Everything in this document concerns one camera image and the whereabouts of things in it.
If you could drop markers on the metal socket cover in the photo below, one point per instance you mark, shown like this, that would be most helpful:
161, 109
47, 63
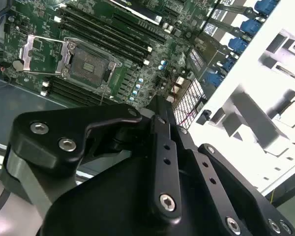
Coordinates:
64, 56

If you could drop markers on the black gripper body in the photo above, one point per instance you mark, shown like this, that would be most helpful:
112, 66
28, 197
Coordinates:
113, 209

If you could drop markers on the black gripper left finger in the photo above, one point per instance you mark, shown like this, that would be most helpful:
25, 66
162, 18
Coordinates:
51, 132

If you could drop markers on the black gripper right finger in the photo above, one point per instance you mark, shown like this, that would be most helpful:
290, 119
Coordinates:
209, 172

